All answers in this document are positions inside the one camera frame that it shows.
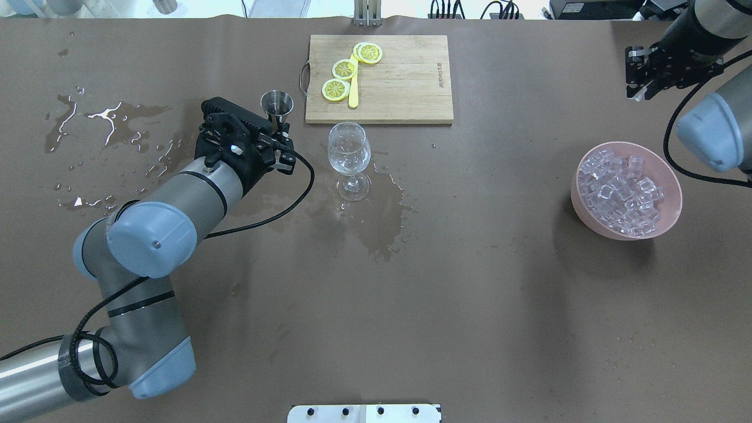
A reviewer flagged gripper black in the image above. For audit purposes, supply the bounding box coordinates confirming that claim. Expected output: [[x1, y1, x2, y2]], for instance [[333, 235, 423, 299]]
[[194, 97, 297, 196], [624, 26, 726, 102]]

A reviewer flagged steel jigger cup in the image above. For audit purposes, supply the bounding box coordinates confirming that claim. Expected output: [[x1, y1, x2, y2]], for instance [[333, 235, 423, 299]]
[[260, 89, 294, 137]]

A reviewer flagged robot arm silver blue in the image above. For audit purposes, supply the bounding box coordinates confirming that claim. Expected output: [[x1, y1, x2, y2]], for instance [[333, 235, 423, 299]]
[[624, 1, 751, 187], [2, 90, 302, 422]]

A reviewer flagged clear wine glass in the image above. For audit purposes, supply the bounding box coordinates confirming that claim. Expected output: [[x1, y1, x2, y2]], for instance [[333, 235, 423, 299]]
[[327, 122, 371, 202]]

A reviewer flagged pink bowl of ice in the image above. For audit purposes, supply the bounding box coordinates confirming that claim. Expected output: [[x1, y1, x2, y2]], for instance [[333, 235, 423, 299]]
[[571, 142, 684, 241]]

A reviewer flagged lemon slice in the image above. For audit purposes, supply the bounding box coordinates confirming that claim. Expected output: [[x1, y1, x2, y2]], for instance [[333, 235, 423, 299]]
[[354, 41, 384, 65], [331, 58, 359, 81], [321, 78, 350, 102]]

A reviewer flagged yellow plastic knife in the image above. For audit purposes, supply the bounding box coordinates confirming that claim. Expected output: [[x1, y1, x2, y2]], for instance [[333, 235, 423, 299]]
[[347, 42, 363, 109]]

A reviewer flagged lemon slice middle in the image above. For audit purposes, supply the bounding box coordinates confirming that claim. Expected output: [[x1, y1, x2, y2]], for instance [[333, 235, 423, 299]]
[[331, 58, 359, 81]]

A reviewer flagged bamboo cutting board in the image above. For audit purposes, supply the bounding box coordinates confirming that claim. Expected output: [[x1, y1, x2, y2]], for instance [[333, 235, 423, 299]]
[[304, 35, 454, 124]]

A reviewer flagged aluminium frame post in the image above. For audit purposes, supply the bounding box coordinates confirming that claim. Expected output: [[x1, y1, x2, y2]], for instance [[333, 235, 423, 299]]
[[352, 0, 383, 27]]

